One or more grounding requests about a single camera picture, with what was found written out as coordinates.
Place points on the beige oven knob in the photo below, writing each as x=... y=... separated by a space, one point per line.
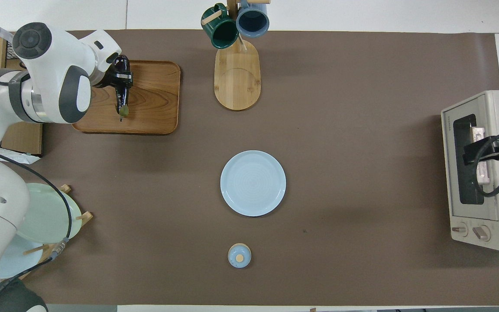
x=459 y=229
x=481 y=233

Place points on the rectangular wooden tray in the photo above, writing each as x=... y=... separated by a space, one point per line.
x=154 y=104

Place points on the pale blue racked plate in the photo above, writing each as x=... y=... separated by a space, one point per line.
x=17 y=260

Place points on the dark green mug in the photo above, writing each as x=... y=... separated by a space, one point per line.
x=221 y=34

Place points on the light blue round plate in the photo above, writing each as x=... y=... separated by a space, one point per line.
x=253 y=183

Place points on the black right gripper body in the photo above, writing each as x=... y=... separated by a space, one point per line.
x=492 y=147

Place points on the pale green plate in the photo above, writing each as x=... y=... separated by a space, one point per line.
x=52 y=216

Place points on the dark purple eggplant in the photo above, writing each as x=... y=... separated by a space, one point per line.
x=123 y=97

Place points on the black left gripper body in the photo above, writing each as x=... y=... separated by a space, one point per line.
x=108 y=79

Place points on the wooden mug tree stand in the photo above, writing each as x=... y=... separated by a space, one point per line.
x=236 y=82

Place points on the white paper sheet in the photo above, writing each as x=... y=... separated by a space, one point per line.
x=20 y=157

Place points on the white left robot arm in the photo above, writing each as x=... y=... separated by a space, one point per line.
x=54 y=65

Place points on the wooden plate rack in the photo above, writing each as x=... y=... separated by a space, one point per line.
x=85 y=216

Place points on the brown table mat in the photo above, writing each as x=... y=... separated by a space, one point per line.
x=340 y=130

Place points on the blue grey mug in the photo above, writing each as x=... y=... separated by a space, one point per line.
x=252 y=21

